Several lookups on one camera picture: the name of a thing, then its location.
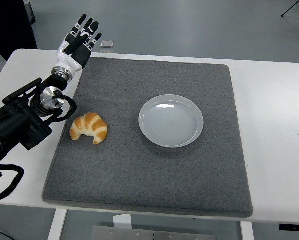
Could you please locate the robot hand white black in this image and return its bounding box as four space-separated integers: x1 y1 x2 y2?
53 13 103 75

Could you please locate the croissant bread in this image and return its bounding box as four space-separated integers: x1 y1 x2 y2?
69 112 109 145

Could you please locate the round white plate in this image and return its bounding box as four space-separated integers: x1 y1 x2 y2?
138 94 205 149

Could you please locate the clear square floor fixture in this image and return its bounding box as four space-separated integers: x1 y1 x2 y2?
100 39 115 49

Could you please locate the person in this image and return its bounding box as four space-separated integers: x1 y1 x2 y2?
0 0 38 88

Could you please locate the grey felt mat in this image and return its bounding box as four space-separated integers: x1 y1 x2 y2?
41 56 255 219

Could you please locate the white table leg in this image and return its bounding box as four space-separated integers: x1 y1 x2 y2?
240 221 255 240
47 209 68 240

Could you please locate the white paper label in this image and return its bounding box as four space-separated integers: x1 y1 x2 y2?
113 213 133 230

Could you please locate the black tripod leg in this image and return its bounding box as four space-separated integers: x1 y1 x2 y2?
280 0 299 18

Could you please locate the black table control panel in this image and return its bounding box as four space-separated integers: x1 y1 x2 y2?
279 223 299 231

